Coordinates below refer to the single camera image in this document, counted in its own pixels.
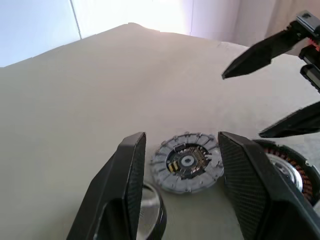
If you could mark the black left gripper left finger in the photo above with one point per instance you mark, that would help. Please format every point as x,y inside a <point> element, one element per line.
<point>117,190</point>

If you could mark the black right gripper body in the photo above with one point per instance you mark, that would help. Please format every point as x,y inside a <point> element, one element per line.
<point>312,52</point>

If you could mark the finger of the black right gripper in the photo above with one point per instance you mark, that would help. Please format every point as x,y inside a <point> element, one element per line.
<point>297,122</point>
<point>260,53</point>

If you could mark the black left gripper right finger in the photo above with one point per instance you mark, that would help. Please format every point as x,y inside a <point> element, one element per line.
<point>250,190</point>

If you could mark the black motor housing copper windings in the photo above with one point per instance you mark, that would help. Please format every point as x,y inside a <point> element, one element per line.
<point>287,162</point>

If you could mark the grey lid with circuit board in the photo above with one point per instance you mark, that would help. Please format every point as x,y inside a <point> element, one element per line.
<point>186,161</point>

